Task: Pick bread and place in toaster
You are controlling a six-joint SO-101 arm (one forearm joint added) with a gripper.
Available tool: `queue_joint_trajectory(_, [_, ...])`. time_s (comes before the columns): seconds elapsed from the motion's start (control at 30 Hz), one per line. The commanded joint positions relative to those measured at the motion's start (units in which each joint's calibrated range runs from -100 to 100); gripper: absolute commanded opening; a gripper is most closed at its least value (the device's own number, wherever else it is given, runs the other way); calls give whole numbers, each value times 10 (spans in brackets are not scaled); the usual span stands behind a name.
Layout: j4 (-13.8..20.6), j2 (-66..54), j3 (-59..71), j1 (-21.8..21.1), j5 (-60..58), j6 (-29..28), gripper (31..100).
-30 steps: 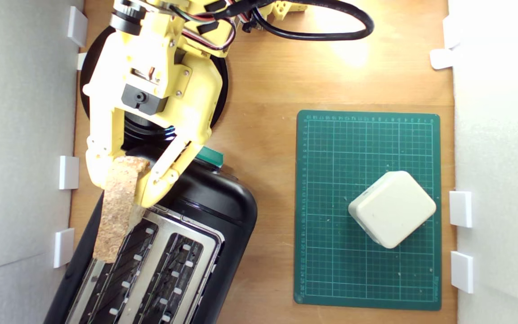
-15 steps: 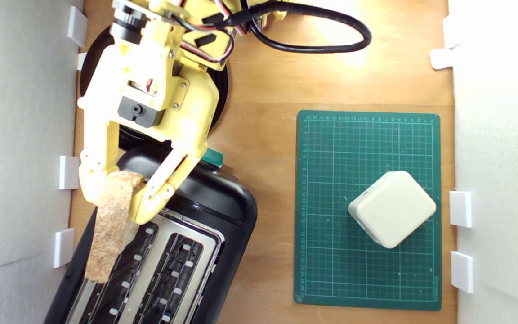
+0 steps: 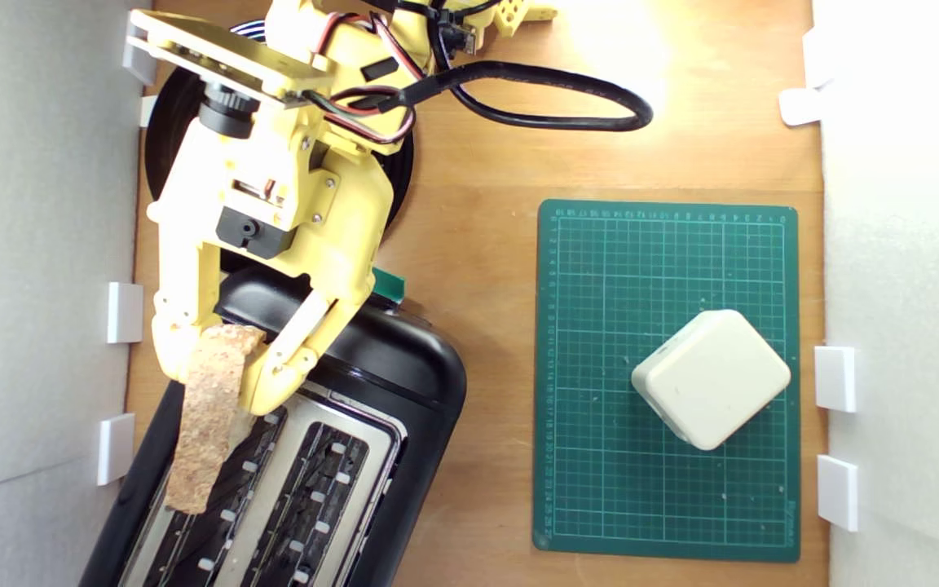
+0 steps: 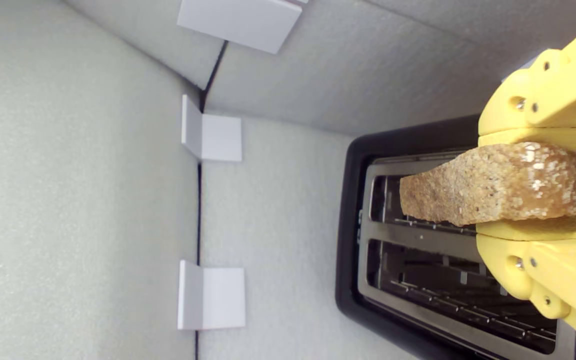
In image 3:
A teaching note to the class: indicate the white block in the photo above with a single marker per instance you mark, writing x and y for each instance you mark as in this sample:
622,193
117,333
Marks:
710,379

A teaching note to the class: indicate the yellow wrist camera mount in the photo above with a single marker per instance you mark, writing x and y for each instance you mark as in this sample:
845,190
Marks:
217,57

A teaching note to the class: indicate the black two-slot toaster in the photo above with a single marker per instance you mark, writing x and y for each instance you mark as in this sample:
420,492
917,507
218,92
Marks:
404,383

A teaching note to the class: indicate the green cutting mat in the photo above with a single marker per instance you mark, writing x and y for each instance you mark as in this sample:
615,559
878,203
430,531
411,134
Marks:
600,489

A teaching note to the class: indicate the black plate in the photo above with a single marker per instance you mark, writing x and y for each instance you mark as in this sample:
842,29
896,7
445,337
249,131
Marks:
164,139

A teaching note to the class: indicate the brown bread slice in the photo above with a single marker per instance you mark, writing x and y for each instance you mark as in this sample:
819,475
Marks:
209,424

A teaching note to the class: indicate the white wall clip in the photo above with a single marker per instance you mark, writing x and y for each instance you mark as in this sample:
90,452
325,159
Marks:
148,110
800,106
837,492
835,379
125,312
137,65
116,448

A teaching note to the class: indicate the green toaster lever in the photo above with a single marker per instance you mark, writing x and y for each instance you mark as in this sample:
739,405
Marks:
392,285

